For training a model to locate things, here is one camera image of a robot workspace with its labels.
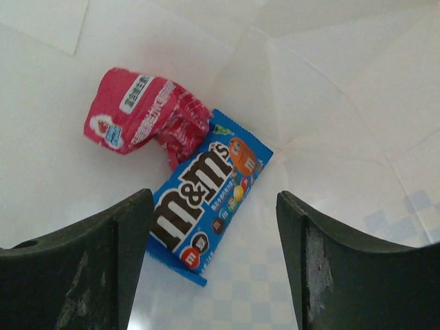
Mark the checkered paper bag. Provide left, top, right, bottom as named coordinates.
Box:
left=1, top=1, right=439, bottom=329

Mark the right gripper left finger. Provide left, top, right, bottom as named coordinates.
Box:
left=1, top=189, right=154, bottom=329

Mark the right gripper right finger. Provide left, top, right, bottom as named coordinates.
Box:
left=276, top=191, right=439, bottom=329

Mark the blue candy packet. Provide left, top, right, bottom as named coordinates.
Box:
left=146, top=109, right=273, bottom=287

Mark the small red candy packet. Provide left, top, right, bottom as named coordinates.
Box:
left=83, top=67, right=213, bottom=170

